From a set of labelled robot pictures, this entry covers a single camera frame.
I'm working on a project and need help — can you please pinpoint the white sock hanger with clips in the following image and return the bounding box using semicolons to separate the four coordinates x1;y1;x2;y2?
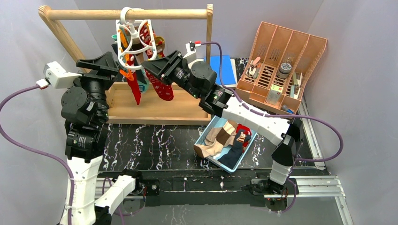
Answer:
115;7;157;71

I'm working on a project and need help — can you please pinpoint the brown striped sock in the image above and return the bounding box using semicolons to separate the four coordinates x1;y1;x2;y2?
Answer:
193;120;238;158

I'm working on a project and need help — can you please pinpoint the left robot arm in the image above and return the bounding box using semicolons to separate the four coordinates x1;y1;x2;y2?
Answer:
60;52;144;225

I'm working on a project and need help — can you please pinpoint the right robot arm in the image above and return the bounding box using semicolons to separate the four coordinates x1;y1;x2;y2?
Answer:
141;51;303;194

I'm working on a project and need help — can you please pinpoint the red santa hanging sock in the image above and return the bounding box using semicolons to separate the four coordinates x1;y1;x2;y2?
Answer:
145;52;175;102

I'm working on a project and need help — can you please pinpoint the teal hanging sock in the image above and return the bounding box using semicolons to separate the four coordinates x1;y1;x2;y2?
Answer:
136;70;150;93

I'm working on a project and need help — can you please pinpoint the long red hanging sock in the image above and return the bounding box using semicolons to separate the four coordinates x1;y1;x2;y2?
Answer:
125;69;141;105

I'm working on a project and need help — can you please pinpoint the wooden clothes rack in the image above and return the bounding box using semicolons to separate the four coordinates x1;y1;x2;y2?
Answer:
38;4;213;125

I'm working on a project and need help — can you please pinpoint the blue folder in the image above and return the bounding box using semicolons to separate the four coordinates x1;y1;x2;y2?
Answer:
210;55;234;86

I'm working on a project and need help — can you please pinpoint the white board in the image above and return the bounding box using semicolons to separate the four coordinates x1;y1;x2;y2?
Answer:
227;59;237;88

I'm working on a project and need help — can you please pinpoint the light blue plastic basket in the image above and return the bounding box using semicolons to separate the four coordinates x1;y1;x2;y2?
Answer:
194;116;257;173

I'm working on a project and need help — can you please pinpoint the stapler in organizer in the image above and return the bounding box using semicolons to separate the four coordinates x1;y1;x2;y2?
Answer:
246;57;261;79

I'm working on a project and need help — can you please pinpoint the pink desk file organizer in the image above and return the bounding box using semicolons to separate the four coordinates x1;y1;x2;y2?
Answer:
236;22;327;114

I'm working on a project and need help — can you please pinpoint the white small box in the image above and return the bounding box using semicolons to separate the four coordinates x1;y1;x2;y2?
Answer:
266;84;283;105

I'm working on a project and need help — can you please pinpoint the navy sock in basket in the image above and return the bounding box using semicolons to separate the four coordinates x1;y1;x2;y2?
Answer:
218;130;251;169

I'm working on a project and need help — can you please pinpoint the grey round tin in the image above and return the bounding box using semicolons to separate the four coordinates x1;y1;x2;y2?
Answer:
276;62;292;79

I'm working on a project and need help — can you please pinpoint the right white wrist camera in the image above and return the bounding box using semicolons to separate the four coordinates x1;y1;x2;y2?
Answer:
184;41;204;68

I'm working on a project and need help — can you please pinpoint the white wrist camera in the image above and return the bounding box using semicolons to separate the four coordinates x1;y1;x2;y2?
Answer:
36;61;82;89
184;41;204;68

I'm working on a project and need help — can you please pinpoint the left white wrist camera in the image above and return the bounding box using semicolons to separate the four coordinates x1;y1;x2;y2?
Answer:
36;61;82;89

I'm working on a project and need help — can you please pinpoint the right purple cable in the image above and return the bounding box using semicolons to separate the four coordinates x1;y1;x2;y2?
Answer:
199;41;344;163

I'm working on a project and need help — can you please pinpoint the purple cable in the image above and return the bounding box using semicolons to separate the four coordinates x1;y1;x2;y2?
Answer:
0;85;76;225
199;41;344;163

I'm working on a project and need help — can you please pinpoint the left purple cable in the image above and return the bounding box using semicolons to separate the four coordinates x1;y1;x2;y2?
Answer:
0;85;76;225

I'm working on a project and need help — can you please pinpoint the metal base rail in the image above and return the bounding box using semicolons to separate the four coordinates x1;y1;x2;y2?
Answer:
126;170;345;207

